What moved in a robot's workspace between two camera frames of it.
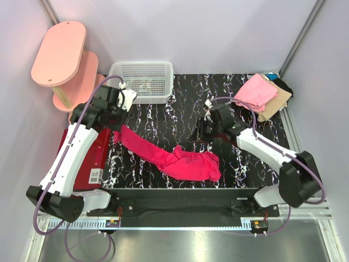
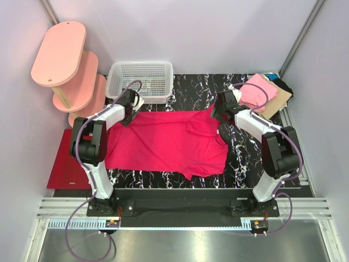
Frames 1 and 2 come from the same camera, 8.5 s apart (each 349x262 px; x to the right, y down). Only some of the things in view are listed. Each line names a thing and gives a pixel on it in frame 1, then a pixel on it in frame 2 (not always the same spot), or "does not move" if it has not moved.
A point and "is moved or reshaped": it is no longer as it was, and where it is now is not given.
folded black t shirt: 282,85 does not move
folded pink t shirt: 257,91 does not move
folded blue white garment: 271,76 does not move
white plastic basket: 152,81 does not move
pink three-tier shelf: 60,62 does not move
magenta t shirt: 179,163 is moved or reshaped
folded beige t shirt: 276,104 does not move
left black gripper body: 118,118 -> 125,122
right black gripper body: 207,131 -> 217,112
